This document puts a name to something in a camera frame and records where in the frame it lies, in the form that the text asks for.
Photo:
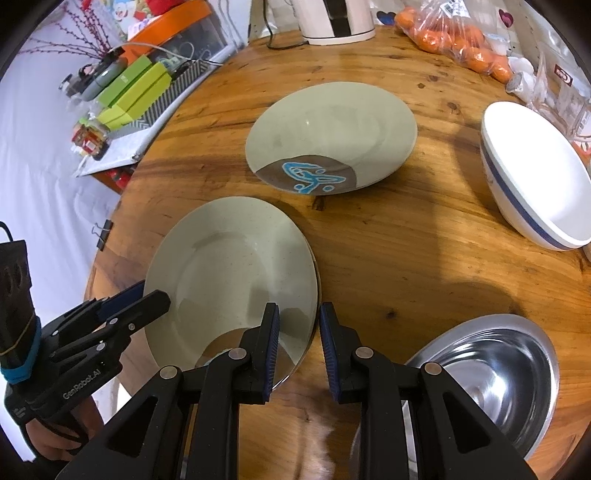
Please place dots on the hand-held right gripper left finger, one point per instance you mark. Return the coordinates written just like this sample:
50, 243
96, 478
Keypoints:
273, 355

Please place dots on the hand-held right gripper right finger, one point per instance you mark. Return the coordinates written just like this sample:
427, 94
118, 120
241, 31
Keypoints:
328, 355

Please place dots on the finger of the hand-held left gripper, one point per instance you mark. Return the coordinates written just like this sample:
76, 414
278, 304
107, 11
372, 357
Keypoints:
147, 302
124, 295

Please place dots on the plain grey ceramic plate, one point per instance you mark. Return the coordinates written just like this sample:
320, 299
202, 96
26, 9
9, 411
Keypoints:
316, 286
221, 272

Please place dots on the white bowl with blue stripe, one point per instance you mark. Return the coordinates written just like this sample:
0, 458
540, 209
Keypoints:
531, 152

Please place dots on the person's left hand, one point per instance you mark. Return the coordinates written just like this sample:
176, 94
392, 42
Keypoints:
87, 415

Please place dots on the black binder clip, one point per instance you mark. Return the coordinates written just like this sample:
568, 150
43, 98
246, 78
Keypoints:
102, 233

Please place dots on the white paper sheet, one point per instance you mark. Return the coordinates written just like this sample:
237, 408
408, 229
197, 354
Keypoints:
117, 154

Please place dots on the small colourful box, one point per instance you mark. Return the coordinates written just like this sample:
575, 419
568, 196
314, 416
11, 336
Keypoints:
90, 141

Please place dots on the stainless steel bowl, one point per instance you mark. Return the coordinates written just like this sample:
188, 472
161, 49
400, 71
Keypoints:
489, 369

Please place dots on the green box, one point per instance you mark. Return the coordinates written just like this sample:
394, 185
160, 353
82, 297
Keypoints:
138, 99
122, 83

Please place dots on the black white chevron tray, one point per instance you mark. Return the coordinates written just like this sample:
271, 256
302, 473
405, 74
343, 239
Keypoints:
171, 92

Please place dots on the grey oval device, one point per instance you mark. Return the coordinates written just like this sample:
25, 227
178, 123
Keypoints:
104, 78

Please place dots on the grey plate with blue print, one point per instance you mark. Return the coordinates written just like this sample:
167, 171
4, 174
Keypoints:
332, 129

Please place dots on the red twig branches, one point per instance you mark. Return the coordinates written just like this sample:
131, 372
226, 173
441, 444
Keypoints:
87, 27

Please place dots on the orange round box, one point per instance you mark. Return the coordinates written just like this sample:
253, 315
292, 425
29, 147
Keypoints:
180, 23

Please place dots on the white electric kettle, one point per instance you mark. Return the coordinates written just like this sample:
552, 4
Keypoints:
332, 23

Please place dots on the bag of oranges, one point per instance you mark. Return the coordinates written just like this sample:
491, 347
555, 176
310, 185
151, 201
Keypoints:
452, 41

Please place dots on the clear glass mug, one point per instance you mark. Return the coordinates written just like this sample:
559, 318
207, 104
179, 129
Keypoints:
568, 101

